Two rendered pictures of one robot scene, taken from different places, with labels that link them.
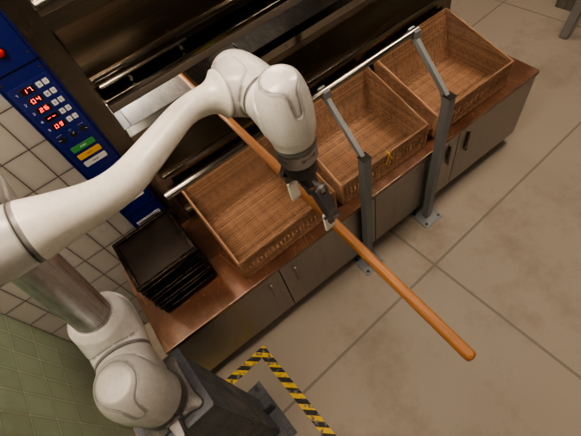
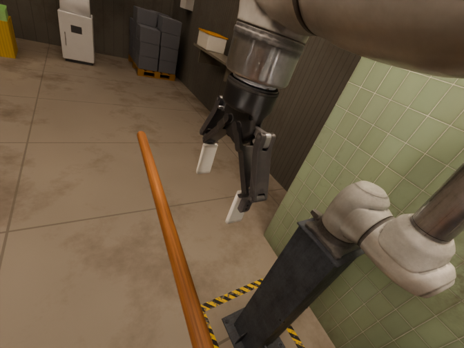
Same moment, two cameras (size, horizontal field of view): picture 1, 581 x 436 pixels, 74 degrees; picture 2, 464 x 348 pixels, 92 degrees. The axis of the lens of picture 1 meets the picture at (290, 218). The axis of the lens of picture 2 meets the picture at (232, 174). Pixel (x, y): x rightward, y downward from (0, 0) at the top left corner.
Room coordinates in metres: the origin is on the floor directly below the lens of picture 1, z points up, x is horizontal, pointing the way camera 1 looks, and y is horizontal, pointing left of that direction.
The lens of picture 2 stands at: (0.89, -0.14, 1.59)
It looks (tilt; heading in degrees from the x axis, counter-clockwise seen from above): 33 degrees down; 164
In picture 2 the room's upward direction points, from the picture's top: 20 degrees clockwise
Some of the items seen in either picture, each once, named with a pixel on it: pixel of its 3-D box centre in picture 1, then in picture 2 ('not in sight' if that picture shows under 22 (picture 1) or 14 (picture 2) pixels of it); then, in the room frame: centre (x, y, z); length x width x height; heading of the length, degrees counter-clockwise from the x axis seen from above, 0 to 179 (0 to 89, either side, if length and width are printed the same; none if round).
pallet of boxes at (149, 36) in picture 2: not in sight; (152, 43); (-5.54, -1.28, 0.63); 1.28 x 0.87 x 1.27; 24
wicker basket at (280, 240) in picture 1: (259, 197); not in sight; (1.16, 0.11, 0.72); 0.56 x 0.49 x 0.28; 111
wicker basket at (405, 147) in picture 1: (354, 131); not in sight; (1.36, -0.45, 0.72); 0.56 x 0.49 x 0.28; 109
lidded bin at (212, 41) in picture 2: not in sight; (211, 41); (-3.35, 0.01, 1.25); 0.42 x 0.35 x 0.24; 24
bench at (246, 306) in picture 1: (344, 195); not in sight; (1.30, -0.34, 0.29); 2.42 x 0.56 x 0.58; 110
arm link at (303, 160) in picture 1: (296, 148); (262, 59); (0.57, -0.06, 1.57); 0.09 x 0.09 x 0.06
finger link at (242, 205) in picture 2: not in sight; (250, 202); (0.65, -0.03, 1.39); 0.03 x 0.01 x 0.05; 24
